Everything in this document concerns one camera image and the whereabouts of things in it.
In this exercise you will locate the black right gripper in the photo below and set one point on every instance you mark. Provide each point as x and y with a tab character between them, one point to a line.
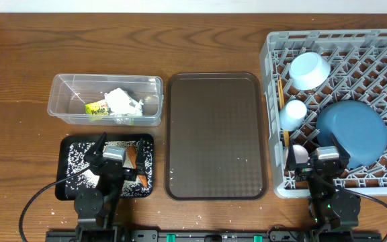
305	170

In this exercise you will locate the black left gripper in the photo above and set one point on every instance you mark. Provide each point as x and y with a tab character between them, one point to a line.
93	159

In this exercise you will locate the pink cup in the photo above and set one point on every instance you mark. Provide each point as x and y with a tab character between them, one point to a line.
301	154

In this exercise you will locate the orange carrot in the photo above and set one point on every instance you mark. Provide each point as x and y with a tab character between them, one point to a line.
132	153

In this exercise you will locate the light blue cup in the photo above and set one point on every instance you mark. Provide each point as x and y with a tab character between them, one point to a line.
292	115

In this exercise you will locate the dark blue plate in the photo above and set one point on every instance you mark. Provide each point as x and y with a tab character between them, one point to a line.
357	127

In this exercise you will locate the white tissue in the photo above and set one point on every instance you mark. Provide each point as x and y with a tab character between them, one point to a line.
125	113
115	97

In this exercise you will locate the light blue rice bowl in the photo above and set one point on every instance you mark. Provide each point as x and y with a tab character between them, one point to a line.
308	71

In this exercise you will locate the yellow snack wrapper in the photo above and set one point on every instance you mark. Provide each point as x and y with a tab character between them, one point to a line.
99	108

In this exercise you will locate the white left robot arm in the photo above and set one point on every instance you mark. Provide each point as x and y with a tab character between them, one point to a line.
96	207

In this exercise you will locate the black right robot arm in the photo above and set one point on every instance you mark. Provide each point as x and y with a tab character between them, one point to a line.
334	210

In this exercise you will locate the grey dishwasher rack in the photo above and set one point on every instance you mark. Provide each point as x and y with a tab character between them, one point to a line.
358	60

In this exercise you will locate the clear plastic bin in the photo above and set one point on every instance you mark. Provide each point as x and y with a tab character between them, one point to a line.
70	93

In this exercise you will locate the brown serving tray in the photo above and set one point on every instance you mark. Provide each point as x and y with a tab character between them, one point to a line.
215	146

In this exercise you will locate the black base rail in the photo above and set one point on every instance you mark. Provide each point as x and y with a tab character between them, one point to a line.
273	236

